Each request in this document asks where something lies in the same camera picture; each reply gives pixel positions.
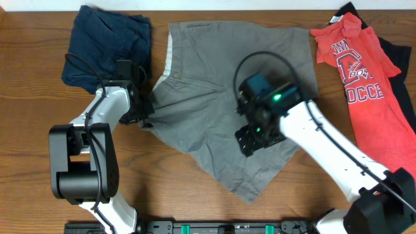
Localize red soccer t-shirt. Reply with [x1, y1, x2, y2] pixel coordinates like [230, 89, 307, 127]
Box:
[310, 13, 415, 174]

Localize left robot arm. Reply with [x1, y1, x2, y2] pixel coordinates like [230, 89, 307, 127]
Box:
[49, 53, 153, 234]

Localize folded navy blue shorts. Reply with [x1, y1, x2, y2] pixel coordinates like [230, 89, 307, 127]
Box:
[61, 5, 151, 94]

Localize black garment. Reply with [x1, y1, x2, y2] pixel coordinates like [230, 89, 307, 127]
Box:
[328, 2, 415, 132]

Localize grey khaki shorts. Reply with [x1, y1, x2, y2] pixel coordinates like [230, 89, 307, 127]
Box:
[139, 21, 319, 203]

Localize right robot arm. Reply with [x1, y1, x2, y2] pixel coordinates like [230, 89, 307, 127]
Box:
[235, 73, 415, 234]

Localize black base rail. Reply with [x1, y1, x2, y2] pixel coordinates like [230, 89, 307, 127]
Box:
[63, 220, 317, 234]

